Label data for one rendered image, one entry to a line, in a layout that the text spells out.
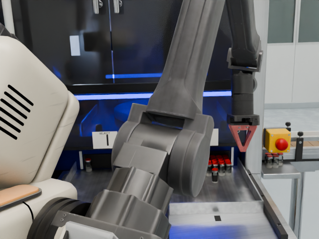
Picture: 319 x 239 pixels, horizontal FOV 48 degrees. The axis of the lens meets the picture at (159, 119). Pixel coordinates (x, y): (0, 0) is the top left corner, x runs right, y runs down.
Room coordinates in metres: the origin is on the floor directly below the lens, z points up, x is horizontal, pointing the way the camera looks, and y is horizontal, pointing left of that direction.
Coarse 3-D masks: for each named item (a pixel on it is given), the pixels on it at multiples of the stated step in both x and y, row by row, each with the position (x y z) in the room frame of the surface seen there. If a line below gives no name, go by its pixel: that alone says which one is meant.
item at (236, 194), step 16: (240, 160) 1.21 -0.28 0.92; (208, 176) 1.15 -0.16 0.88; (224, 176) 1.14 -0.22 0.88; (240, 176) 1.14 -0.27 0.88; (208, 192) 1.03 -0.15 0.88; (224, 192) 1.03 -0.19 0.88; (240, 192) 1.02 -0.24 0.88; (256, 192) 0.96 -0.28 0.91; (176, 208) 0.90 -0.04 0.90; (192, 208) 0.90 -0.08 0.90; (208, 208) 0.90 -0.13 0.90; (224, 208) 0.90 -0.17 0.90; (240, 208) 0.90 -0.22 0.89; (256, 208) 0.90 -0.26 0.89
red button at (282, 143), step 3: (279, 138) 1.14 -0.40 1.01; (282, 138) 1.14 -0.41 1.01; (276, 141) 1.14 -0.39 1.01; (279, 141) 1.13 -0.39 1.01; (282, 141) 1.12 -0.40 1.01; (285, 141) 1.12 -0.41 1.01; (276, 144) 1.13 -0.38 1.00; (279, 144) 1.12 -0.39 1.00; (282, 144) 1.12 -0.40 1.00; (285, 144) 1.12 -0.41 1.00; (276, 147) 1.13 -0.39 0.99; (279, 147) 1.12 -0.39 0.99; (282, 147) 1.12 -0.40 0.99; (285, 147) 1.12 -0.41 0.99; (282, 150) 1.13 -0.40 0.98
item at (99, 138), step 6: (96, 132) 1.17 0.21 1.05; (102, 132) 1.17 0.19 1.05; (108, 132) 1.16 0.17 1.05; (114, 132) 1.16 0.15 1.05; (96, 138) 1.17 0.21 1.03; (102, 138) 1.17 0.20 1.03; (108, 138) 1.16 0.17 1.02; (114, 138) 1.16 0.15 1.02; (96, 144) 1.17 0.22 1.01; (102, 144) 1.17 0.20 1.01
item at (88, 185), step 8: (72, 168) 1.19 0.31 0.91; (72, 176) 1.18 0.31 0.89; (80, 176) 1.18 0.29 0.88; (88, 176) 1.18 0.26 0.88; (96, 176) 1.18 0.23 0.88; (104, 176) 1.18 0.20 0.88; (80, 184) 1.12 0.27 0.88; (88, 184) 1.11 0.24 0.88; (96, 184) 1.11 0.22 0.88; (104, 184) 1.11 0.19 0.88; (80, 192) 1.06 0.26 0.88; (88, 192) 1.06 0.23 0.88; (96, 192) 1.05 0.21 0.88; (80, 200) 1.00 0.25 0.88; (88, 200) 1.00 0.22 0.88
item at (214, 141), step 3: (213, 129) 1.16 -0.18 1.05; (216, 129) 1.16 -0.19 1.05; (213, 132) 1.16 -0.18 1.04; (216, 132) 1.16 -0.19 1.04; (213, 135) 1.16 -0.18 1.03; (216, 135) 1.16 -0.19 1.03; (213, 138) 1.16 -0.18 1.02; (216, 138) 1.16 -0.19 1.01; (210, 141) 1.16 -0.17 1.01; (213, 141) 1.16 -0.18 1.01; (216, 141) 1.16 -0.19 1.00; (210, 144) 1.16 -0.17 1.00; (213, 144) 1.16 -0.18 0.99; (216, 144) 1.16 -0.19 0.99
